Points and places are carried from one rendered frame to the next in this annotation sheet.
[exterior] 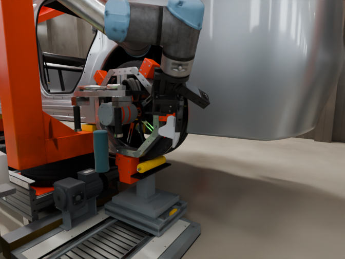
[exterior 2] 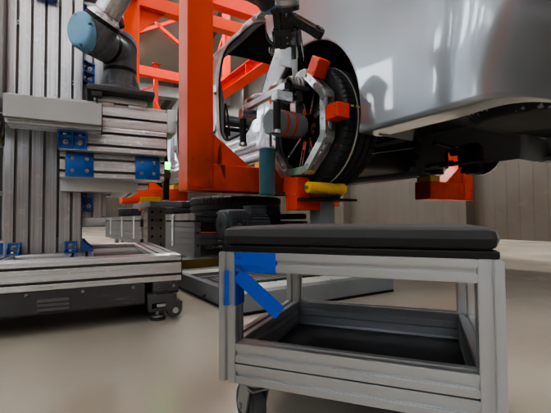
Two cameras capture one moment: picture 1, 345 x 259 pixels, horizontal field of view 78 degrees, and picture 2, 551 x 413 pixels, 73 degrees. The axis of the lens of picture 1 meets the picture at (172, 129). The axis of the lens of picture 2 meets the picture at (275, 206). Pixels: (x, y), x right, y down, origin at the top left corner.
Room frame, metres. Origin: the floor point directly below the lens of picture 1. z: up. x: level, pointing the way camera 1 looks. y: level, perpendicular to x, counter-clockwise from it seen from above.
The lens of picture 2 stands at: (-0.51, -0.44, 0.35)
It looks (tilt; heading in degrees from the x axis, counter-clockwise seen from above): 2 degrees up; 25
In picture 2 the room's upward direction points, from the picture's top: straight up
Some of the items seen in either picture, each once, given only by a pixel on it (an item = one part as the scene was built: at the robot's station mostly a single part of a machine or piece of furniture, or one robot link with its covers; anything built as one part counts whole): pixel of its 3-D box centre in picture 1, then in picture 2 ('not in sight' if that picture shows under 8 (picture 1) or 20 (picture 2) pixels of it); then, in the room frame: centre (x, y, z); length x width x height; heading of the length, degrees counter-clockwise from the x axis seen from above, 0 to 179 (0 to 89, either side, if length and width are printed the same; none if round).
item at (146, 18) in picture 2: not in sight; (245, 43); (3.50, 1.81, 2.54); 2.58 x 0.12 x 0.42; 147
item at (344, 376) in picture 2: not in sight; (361, 318); (0.18, -0.29, 0.17); 0.43 x 0.36 x 0.34; 93
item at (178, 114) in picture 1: (177, 115); (293, 47); (0.57, -0.01, 0.89); 0.05 x 0.02 x 0.09; 11
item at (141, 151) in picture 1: (127, 112); (296, 125); (1.34, 0.29, 0.85); 0.54 x 0.07 x 0.54; 57
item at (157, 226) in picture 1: (146, 207); not in sight; (1.49, 0.20, 0.13); 0.50 x 0.36 x 0.10; 57
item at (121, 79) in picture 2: not in sight; (120, 83); (0.51, 0.68, 0.87); 0.15 x 0.15 x 0.10
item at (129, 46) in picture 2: not in sight; (119, 52); (0.51, 0.67, 0.98); 0.13 x 0.12 x 0.14; 8
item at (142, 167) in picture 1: (152, 163); (325, 188); (1.36, 0.13, 0.51); 0.29 x 0.06 x 0.06; 147
